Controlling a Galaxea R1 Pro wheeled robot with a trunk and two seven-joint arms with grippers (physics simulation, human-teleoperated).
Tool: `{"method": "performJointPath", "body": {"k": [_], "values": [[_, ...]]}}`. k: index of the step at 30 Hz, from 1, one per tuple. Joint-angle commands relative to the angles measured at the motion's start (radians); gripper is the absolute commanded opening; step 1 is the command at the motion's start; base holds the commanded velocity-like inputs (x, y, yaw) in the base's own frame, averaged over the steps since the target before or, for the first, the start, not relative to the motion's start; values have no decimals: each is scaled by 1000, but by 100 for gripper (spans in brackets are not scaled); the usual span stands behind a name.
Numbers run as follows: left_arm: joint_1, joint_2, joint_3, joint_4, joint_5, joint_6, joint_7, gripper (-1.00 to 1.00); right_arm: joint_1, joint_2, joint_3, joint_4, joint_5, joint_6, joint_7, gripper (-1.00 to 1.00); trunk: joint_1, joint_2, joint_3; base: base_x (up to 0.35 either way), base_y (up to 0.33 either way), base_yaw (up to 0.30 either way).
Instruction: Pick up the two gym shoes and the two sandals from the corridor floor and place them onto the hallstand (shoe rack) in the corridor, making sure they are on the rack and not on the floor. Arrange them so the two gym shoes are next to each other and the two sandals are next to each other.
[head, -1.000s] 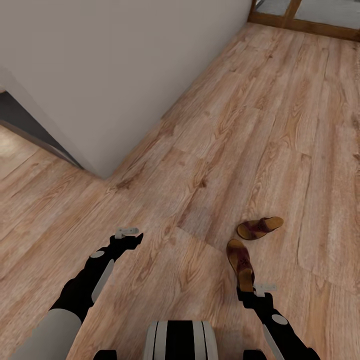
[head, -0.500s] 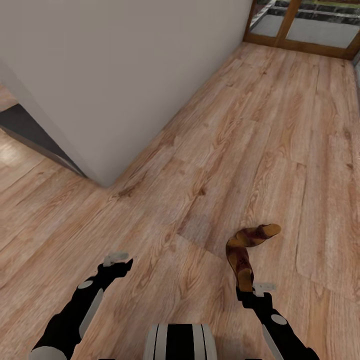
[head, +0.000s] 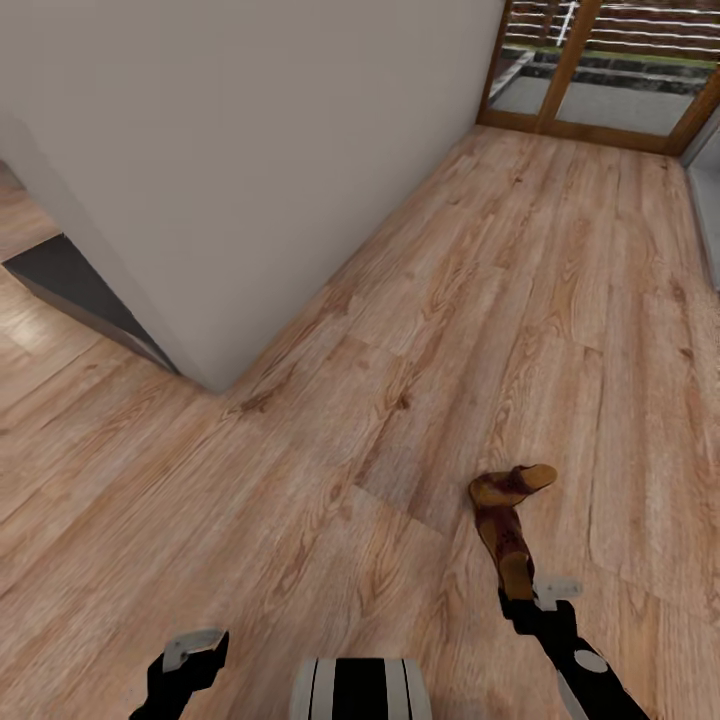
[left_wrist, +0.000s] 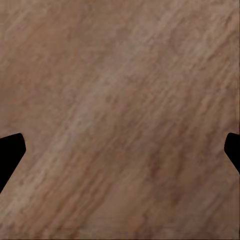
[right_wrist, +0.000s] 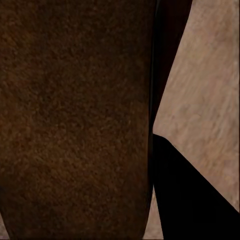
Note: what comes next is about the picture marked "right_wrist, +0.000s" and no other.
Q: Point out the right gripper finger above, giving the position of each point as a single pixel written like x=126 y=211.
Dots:
x=190 y=208

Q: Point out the sandal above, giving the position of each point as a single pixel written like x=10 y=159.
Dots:
x=81 y=83

